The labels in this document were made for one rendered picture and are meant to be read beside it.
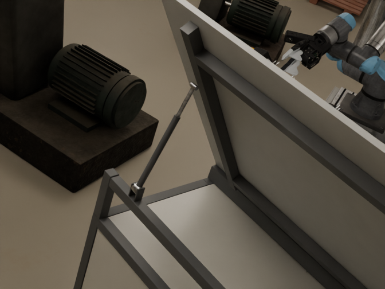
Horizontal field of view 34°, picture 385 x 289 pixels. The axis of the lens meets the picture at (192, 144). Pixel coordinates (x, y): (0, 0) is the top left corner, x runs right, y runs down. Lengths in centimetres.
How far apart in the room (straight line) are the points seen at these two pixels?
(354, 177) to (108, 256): 108
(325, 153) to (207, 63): 45
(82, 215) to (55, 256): 36
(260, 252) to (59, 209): 145
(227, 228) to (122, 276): 46
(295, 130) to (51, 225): 203
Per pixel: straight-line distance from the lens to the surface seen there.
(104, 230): 229
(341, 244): 210
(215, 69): 180
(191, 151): 427
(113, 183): 217
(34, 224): 341
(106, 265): 235
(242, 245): 241
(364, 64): 246
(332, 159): 159
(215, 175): 263
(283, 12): 555
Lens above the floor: 231
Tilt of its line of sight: 32 degrees down
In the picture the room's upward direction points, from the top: 19 degrees clockwise
